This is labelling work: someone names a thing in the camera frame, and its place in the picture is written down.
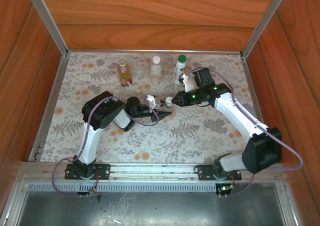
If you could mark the white cap with printed code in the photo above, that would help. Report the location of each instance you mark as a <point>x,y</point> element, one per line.
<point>194,138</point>

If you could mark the grey sheet metal panel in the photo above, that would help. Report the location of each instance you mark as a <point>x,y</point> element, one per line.
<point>160,208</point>

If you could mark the aluminium mounting rail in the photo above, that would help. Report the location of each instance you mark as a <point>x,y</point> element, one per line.
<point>150,169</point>

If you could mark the floral patterned tablecloth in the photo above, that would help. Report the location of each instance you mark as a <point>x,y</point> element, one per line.
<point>175,148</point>

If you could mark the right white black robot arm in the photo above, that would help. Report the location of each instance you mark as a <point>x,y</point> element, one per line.
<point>240,118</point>

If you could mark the orange juice bottle red label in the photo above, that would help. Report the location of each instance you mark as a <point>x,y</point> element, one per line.
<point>124,73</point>

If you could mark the clear ribbed plastic bottle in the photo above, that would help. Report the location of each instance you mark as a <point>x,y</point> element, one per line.
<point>155,72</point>

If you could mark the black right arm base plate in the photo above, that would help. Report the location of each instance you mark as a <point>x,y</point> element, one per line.
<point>205,172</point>

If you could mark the aluminium frame back rail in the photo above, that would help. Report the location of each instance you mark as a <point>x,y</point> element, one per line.
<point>155,51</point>

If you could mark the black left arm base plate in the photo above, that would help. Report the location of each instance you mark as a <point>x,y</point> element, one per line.
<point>102,172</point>

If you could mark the small board with green light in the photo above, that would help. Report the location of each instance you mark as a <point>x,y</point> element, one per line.
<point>225,188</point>

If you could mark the aluminium frame side rail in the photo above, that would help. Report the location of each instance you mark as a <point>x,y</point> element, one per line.
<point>250,86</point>
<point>50,106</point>

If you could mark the aluminium frame post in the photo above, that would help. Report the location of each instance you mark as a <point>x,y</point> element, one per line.
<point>265,21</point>
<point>47,21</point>

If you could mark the green bottle cap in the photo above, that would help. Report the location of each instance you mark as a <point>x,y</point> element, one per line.
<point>182,58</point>

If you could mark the white bottle with green label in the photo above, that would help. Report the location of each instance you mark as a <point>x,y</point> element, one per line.
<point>178,71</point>

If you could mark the wide white bottle cap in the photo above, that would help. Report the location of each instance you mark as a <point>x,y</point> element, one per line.
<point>156,59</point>

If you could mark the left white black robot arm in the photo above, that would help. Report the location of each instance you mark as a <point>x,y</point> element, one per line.
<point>88,146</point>

